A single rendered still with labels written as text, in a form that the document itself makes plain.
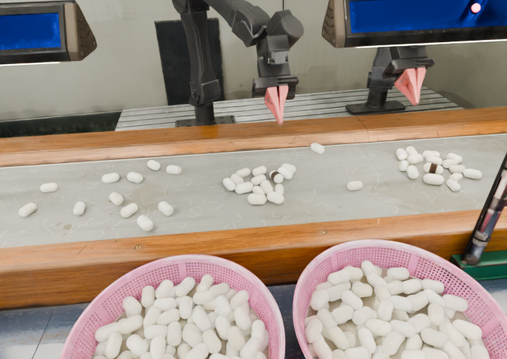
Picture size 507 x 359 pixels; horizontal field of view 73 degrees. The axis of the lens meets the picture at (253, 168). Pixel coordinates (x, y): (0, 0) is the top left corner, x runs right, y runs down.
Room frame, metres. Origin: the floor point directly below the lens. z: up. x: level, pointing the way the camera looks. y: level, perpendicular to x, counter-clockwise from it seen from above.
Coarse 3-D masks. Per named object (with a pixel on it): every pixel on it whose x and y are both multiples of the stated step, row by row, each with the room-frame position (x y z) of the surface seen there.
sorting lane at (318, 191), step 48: (384, 144) 0.76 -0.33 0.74; (432, 144) 0.75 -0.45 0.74; (480, 144) 0.74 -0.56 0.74; (0, 192) 0.60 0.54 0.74; (48, 192) 0.59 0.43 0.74; (96, 192) 0.59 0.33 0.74; (144, 192) 0.58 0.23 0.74; (192, 192) 0.58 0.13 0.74; (288, 192) 0.57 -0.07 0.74; (336, 192) 0.56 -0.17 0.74; (384, 192) 0.56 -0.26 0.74; (432, 192) 0.55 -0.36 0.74; (480, 192) 0.55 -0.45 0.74; (0, 240) 0.45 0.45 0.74; (48, 240) 0.45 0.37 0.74; (96, 240) 0.45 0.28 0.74
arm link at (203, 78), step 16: (192, 0) 1.02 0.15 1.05; (192, 16) 1.02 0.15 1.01; (192, 32) 1.02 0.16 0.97; (192, 48) 1.03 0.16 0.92; (208, 48) 1.04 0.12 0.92; (192, 64) 1.03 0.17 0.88; (208, 64) 1.03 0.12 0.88; (192, 80) 1.03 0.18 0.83; (208, 80) 1.02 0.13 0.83; (208, 96) 1.01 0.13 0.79
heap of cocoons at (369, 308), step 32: (320, 288) 0.34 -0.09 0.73; (352, 288) 0.33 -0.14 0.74; (384, 288) 0.32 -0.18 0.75; (416, 288) 0.33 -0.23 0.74; (320, 320) 0.28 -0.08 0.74; (352, 320) 0.28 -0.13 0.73; (384, 320) 0.28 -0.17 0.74; (416, 320) 0.27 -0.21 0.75; (448, 320) 0.28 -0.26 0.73; (320, 352) 0.23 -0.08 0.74; (352, 352) 0.23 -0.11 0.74; (384, 352) 0.24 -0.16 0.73; (416, 352) 0.23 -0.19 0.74; (448, 352) 0.23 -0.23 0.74; (480, 352) 0.23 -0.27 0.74
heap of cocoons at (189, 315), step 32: (160, 288) 0.33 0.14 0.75; (192, 288) 0.35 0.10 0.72; (224, 288) 0.33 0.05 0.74; (128, 320) 0.29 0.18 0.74; (160, 320) 0.28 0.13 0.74; (192, 320) 0.29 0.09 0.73; (224, 320) 0.28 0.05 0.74; (256, 320) 0.29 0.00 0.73; (96, 352) 0.25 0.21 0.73; (128, 352) 0.25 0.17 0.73; (160, 352) 0.24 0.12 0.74; (192, 352) 0.24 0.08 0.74; (224, 352) 0.25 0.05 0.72; (256, 352) 0.24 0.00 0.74
